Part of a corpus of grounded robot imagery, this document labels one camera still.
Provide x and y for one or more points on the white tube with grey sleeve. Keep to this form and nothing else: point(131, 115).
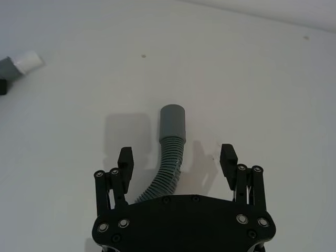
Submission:
point(27, 61)

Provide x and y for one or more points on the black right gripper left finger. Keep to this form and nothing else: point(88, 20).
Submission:
point(123, 162)

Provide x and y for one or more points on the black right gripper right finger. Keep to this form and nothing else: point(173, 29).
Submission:
point(228, 162)

